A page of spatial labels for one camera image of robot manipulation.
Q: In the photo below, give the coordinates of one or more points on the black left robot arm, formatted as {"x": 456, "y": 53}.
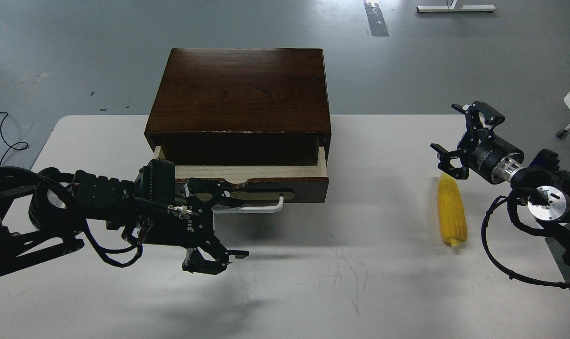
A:
{"x": 42, "y": 213}

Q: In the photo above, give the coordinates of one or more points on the white table leg base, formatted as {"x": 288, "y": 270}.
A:
{"x": 456, "y": 6}

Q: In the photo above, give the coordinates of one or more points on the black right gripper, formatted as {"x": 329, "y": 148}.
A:
{"x": 494, "y": 157}

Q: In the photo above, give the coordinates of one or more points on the yellow corn cob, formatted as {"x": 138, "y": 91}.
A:
{"x": 452, "y": 220}

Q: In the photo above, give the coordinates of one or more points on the wooden drawer with white handle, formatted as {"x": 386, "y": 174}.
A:
{"x": 264, "y": 188}

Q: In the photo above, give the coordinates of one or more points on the black floor tape strip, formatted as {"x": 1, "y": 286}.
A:
{"x": 375, "y": 18}

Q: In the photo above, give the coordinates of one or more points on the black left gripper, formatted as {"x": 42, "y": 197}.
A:
{"x": 191, "y": 226}

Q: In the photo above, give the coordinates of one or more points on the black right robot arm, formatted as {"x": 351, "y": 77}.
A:
{"x": 539, "y": 201}

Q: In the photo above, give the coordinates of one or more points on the dark wooden drawer cabinet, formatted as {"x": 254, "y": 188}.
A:
{"x": 242, "y": 106}

